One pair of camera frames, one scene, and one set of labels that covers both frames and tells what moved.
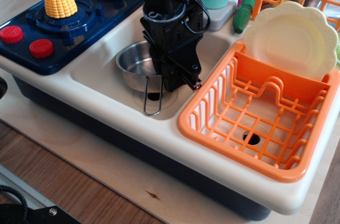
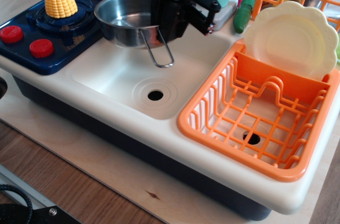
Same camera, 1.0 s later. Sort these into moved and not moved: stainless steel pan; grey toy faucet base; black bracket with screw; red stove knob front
Moved: stainless steel pan
Not moved: red stove knob front; black bracket with screw; grey toy faucet base
